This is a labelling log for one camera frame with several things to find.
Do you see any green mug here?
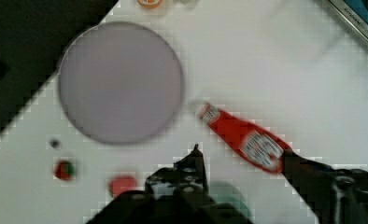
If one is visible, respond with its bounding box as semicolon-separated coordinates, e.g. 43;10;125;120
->
208;181;253;224

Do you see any dark red toy strawberry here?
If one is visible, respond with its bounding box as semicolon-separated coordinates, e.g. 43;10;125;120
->
54;161;76;181

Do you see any pink red toy strawberry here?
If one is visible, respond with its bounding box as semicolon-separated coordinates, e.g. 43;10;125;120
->
107;175;136;198

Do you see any red plush ketchup bottle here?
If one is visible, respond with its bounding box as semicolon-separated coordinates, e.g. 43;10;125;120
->
190;101;291;174

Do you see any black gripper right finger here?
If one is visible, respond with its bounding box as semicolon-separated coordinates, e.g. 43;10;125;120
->
282;151;368;224

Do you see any lilac round plate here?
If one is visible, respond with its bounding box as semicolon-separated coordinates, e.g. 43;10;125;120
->
58;21;184;145

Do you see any orange slice toy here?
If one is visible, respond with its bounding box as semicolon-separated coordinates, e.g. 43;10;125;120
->
137;0;163;8

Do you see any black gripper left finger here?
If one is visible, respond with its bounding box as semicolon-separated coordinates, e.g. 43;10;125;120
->
145;144;210;203

